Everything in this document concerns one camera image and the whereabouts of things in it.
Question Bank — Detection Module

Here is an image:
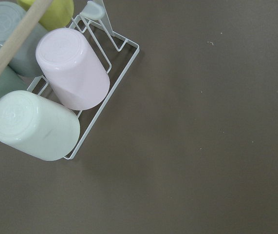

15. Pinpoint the pink plastic cup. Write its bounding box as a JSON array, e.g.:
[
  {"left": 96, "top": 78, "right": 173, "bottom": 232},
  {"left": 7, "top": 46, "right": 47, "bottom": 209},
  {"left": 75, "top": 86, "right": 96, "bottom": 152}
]
[{"left": 36, "top": 28, "right": 110, "bottom": 111}]

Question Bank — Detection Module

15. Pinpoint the white plastic cup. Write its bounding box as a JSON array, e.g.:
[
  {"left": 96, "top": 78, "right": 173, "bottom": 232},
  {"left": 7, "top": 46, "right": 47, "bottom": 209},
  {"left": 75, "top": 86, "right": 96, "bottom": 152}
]
[{"left": 0, "top": 90, "right": 80, "bottom": 161}]

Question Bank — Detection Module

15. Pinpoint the yellow plastic cup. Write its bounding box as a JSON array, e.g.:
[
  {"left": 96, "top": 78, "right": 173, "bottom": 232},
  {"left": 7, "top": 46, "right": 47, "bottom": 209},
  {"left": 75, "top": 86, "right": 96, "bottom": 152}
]
[{"left": 17, "top": 0, "right": 74, "bottom": 31}]

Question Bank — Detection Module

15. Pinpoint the grey plastic cup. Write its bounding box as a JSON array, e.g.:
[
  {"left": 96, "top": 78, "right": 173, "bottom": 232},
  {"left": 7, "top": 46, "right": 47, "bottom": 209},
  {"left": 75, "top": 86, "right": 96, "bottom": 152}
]
[{"left": 0, "top": 1, "right": 49, "bottom": 78}]

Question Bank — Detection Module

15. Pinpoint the white wire cup rack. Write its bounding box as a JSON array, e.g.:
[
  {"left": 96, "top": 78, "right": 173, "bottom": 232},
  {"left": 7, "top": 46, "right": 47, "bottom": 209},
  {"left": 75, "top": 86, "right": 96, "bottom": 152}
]
[{"left": 0, "top": 0, "right": 139, "bottom": 160}]

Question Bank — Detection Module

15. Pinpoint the wooden rack handle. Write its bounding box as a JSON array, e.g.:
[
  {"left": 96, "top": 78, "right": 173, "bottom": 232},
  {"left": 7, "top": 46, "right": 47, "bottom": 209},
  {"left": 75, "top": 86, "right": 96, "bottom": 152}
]
[{"left": 0, "top": 0, "right": 53, "bottom": 99}]

